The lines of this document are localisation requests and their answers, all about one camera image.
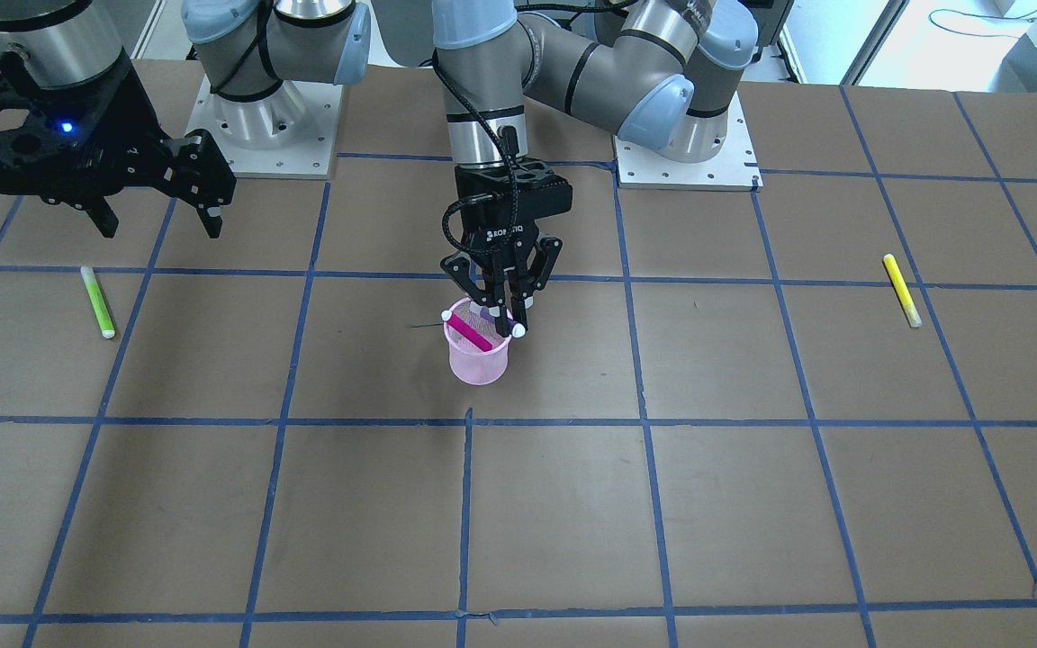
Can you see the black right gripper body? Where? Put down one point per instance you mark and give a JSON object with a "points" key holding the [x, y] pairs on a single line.
{"points": [[133, 115]]}

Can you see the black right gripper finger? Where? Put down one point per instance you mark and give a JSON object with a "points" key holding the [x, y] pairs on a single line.
{"points": [[96, 208], [197, 173]]}

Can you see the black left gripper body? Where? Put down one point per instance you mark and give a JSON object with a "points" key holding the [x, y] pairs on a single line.
{"points": [[511, 236]]}

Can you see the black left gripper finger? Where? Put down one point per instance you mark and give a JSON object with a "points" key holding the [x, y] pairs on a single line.
{"points": [[533, 263], [483, 292]]}

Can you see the pink marker pen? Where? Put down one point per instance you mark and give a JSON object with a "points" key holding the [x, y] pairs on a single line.
{"points": [[467, 331]]}

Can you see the purple marker pen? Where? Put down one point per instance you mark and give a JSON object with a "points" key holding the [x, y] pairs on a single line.
{"points": [[495, 316]]}

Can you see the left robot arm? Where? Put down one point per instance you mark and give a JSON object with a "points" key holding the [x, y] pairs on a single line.
{"points": [[657, 74]]}

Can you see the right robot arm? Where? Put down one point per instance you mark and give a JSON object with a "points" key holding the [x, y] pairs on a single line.
{"points": [[247, 48]]}

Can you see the pink mesh cup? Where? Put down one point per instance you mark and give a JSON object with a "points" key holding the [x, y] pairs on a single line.
{"points": [[478, 355]]}

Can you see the green marker pen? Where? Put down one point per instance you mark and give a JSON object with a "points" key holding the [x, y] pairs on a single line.
{"points": [[98, 303]]}

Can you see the yellow marker pen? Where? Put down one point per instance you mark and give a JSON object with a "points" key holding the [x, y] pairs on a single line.
{"points": [[901, 290]]}

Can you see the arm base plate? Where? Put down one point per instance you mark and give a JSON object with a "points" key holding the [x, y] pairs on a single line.
{"points": [[289, 135], [708, 154]]}

